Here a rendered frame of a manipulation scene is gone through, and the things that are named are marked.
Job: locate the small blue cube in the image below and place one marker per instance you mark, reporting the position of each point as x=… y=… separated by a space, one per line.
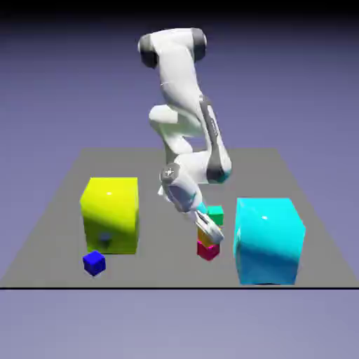
x=94 y=263

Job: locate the small red cube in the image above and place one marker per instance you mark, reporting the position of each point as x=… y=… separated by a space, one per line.
x=207 y=252

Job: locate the large cyan box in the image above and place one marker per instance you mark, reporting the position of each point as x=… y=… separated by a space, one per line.
x=266 y=241

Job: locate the large yellow box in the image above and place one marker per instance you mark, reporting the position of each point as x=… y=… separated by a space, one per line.
x=110 y=213

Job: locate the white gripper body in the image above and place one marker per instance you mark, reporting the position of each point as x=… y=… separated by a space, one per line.
x=209 y=227

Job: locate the small green cube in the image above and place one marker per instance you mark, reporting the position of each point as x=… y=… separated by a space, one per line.
x=217 y=214

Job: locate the small orange cube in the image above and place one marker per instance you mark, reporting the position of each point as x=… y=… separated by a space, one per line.
x=204 y=239

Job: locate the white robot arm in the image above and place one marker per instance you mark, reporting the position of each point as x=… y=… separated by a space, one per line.
x=182 y=84

